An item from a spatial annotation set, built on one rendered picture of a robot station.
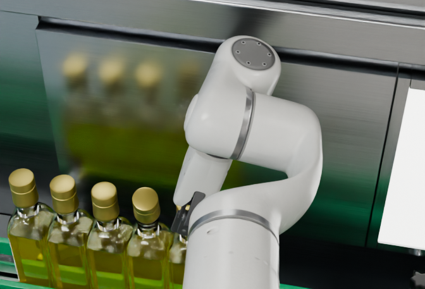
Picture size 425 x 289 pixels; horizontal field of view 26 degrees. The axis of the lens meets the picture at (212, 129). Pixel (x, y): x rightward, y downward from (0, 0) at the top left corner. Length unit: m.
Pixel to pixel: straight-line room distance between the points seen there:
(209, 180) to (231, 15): 0.21
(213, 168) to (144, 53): 0.21
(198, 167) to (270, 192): 0.23
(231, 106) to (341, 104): 0.29
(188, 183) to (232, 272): 0.33
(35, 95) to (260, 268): 0.65
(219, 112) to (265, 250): 0.18
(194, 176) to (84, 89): 0.26
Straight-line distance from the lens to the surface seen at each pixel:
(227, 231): 0.81
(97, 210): 1.23
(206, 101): 0.94
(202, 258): 0.80
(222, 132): 0.93
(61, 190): 1.23
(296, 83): 1.18
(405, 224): 1.36
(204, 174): 1.08
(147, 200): 1.19
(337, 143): 1.25
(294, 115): 0.95
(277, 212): 0.86
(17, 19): 1.27
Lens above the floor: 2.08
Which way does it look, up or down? 45 degrees down
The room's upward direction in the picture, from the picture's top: straight up
